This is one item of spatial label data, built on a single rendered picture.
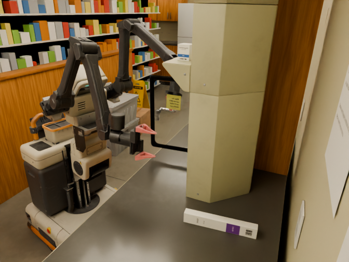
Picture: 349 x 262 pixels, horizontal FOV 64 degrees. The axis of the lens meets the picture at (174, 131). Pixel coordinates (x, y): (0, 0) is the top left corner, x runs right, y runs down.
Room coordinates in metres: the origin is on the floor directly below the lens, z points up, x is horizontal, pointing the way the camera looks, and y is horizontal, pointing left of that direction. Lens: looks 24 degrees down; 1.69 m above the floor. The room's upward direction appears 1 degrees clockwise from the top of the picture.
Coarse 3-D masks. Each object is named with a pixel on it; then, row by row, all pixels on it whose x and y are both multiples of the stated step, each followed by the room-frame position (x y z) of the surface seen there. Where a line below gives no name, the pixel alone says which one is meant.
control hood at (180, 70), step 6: (168, 60) 1.09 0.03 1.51; (174, 60) 1.09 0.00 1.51; (180, 60) 1.09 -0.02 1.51; (168, 66) 1.03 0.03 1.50; (174, 66) 1.03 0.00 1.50; (180, 66) 1.02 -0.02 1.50; (186, 66) 1.01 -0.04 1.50; (168, 72) 1.04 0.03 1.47; (174, 72) 1.02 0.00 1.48; (180, 72) 1.02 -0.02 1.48; (186, 72) 1.01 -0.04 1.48; (174, 78) 1.02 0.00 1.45; (180, 78) 1.02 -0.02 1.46; (186, 78) 1.01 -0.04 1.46; (180, 84) 1.02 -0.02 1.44; (186, 84) 1.01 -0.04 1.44; (186, 90) 1.01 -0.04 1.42
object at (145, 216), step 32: (160, 160) 1.31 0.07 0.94; (128, 192) 1.02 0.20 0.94; (160, 192) 1.03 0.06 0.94; (256, 192) 1.04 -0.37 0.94; (96, 224) 0.82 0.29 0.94; (128, 224) 0.82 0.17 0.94; (160, 224) 0.83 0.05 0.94; (192, 224) 0.83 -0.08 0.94; (64, 256) 0.67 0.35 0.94; (96, 256) 0.67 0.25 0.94; (128, 256) 0.67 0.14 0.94; (160, 256) 0.68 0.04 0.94; (192, 256) 0.68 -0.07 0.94; (224, 256) 0.68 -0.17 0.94; (256, 256) 0.68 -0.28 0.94
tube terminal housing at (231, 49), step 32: (224, 32) 0.96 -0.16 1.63; (256, 32) 1.01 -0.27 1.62; (192, 64) 1.00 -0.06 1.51; (224, 64) 0.96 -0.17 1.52; (256, 64) 1.01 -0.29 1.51; (192, 96) 1.00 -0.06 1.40; (224, 96) 0.97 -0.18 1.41; (256, 96) 1.02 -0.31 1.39; (192, 128) 0.99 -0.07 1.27; (224, 128) 0.97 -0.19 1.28; (256, 128) 1.03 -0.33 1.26; (192, 160) 0.99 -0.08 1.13; (224, 160) 0.98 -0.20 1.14; (192, 192) 0.99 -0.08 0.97; (224, 192) 0.98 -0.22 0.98
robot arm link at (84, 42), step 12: (72, 36) 1.31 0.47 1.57; (72, 48) 1.29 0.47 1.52; (84, 48) 1.22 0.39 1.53; (96, 48) 1.27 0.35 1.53; (72, 60) 1.30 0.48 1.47; (72, 72) 1.33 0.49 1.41; (60, 84) 1.37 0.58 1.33; (72, 84) 1.36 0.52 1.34; (60, 96) 1.35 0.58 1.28; (72, 96) 1.41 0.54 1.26
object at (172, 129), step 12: (156, 84) 1.37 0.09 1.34; (168, 84) 1.35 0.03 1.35; (156, 96) 1.37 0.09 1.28; (168, 96) 1.35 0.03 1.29; (180, 96) 1.33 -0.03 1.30; (156, 108) 1.37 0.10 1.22; (168, 108) 1.35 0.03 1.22; (180, 108) 1.33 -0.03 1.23; (168, 120) 1.35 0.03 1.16; (180, 120) 1.33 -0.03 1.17; (156, 132) 1.37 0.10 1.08; (168, 132) 1.35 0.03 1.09; (180, 132) 1.33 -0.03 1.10; (168, 144) 1.35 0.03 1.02; (180, 144) 1.33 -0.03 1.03
